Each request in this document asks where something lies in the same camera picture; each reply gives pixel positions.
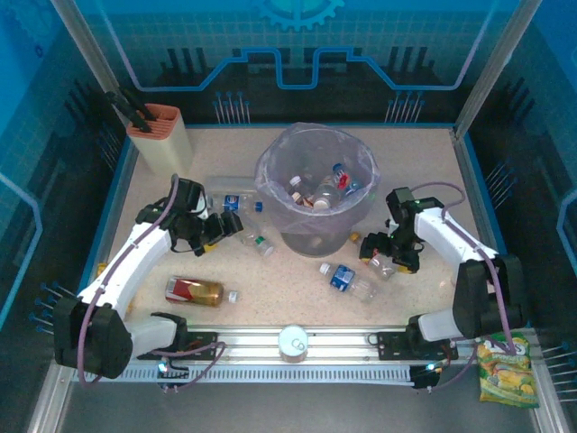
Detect Pepsi bottle blue cap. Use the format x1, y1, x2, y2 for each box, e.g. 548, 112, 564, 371
208, 192, 265, 217

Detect clear bottle yellow cap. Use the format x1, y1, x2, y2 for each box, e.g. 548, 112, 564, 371
349, 231, 398, 281

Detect blue label bottle white cap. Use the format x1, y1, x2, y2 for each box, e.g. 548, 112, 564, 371
318, 262, 378, 305

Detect clear bottle pale white cap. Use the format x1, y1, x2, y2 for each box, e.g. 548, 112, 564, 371
312, 182, 344, 212

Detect grey mesh waste bin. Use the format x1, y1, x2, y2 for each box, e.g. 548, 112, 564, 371
259, 128, 378, 258

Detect small clear bottle green cap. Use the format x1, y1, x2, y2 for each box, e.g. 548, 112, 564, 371
240, 226, 277, 259

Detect brown tea bottle red label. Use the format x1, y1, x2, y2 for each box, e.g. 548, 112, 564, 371
164, 275, 241, 309

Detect cream knife block orange top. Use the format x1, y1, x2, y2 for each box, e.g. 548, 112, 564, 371
125, 103, 195, 178

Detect red label bottle blue cap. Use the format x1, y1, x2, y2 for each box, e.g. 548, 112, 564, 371
331, 161, 363, 198

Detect small black controller box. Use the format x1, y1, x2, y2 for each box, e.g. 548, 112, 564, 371
412, 363, 442, 392
156, 358, 190, 393

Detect silver pull-tab tin can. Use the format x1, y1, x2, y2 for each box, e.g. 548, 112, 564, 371
277, 324, 310, 364

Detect yellow green snack bag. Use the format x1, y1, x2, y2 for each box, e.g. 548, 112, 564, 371
476, 332, 540, 410

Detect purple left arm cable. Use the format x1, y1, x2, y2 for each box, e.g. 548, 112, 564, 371
76, 173, 181, 390

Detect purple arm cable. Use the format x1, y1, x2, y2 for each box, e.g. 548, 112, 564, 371
76, 173, 181, 390
410, 180, 516, 349

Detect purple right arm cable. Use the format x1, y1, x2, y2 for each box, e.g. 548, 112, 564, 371
410, 180, 516, 349

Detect black handled knife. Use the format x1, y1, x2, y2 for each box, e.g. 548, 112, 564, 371
120, 87, 160, 122
105, 91, 153, 134

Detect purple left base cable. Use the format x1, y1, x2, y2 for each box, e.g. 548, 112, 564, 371
158, 340, 227, 394

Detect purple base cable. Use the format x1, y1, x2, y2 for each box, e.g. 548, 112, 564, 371
158, 340, 227, 394
423, 343, 482, 392

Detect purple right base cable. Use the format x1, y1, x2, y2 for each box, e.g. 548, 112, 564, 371
423, 343, 482, 392

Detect white slotted cable duct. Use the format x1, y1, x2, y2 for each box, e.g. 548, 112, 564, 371
117, 364, 429, 386

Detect aluminium frame post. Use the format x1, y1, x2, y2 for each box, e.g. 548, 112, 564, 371
50, 0, 136, 139
452, 0, 545, 139

